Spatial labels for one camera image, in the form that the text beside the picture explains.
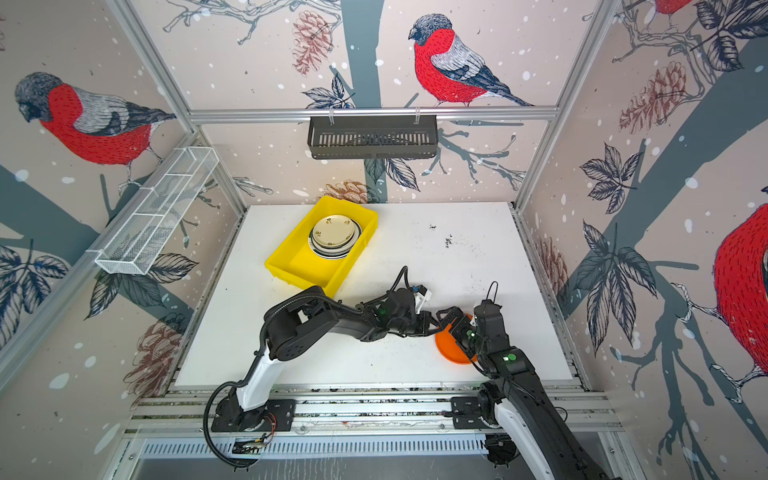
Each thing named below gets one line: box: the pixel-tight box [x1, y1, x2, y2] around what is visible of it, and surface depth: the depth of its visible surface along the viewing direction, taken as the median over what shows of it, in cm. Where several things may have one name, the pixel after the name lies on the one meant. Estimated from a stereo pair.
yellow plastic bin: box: [265, 196, 379, 298], surface depth 106 cm
